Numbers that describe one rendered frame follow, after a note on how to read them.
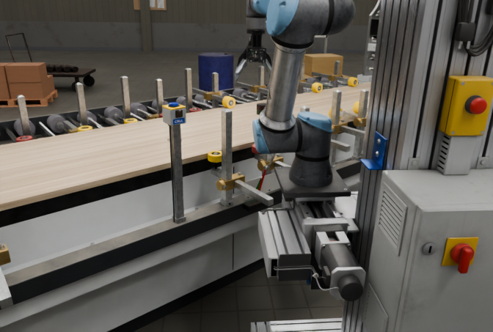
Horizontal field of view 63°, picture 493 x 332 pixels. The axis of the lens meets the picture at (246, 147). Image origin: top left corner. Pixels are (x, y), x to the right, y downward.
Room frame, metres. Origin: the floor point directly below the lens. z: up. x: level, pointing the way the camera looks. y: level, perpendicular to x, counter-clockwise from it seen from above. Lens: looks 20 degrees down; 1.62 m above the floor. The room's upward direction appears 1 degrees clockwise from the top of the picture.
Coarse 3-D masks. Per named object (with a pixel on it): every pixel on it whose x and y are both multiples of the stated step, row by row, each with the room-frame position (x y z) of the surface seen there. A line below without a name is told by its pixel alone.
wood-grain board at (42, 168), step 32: (320, 96) 3.23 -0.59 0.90; (352, 96) 3.25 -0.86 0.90; (128, 128) 2.27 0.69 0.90; (160, 128) 2.28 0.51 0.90; (192, 128) 2.29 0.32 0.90; (0, 160) 1.75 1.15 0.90; (32, 160) 1.75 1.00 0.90; (64, 160) 1.76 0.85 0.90; (96, 160) 1.77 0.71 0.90; (128, 160) 1.77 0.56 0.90; (160, 160) 1.78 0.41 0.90; (192, 160) 1.83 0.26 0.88; (0, 192) 1.42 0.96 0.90; (32, 192) 1.42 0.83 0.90; (64, 192) 1.46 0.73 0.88
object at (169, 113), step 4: (164, 108) 1.55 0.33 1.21; (168, 108) 1.53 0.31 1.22; (172, 108) 1.53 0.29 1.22; (176, 108) 1.54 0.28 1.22; (180, 108) 1.55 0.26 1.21; (184, 108) 1.56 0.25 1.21; (164, 112) 1.56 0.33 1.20; (168, 112) 1.53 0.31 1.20; (172, 112) 1.53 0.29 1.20; (184, 112) 1.56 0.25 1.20; (164, 116) 1.56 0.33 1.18; (168, 116) 1.53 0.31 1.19; (172, 116) 1.52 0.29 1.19; (184, 116) 1.56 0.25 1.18; (164, 120) 1.56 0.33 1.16; (168, 120) 1.53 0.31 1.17; (172, 120) 1.52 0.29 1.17; (168, 124) 1.54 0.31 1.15; (172, 124) 1.52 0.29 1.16; (176, 124) 1.53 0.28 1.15
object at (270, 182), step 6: (270, 174) 1.87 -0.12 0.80; (252, 180) 1.80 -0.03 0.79; (258, 180) 1.82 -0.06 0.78; (264, 180) 1.85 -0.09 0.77; (270, 180) 1.87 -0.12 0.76; (276, 180) 1.90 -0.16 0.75; (252, 186) 1.80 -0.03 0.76; (264, 186) 1.85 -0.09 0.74; (270, 186) 1.87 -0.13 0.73; (276, 186) 1.90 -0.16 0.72; (264, 192) 1.85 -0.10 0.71; (246, 198) 1.78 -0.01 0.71
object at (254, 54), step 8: (248, 32) 1.57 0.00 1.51; (256, 32) 1.54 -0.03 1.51; (264, 32) 1.57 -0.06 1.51; (256, 40) 1.55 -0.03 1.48; (248, 48) 1.53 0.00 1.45; (256, 48) 1.54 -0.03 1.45; (264, 48) 1.54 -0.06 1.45; (248, 56) 1.59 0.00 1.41; (256, 56) 1.55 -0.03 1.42; (264, 56) 1.56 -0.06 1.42
